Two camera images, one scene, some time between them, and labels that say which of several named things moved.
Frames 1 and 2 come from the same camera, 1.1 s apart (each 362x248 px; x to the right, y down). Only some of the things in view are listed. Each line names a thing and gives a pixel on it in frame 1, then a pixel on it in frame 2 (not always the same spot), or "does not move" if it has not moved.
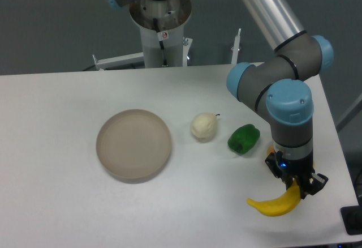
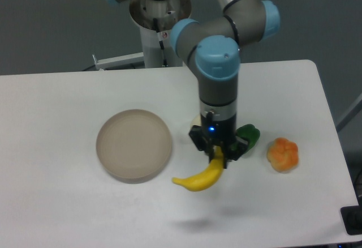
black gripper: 301,172 → 211,133
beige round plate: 132,145 does not move
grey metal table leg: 357,107 does not move
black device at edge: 352,217 does not move
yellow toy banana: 286,202 → 205,179
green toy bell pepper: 243,140 does not move
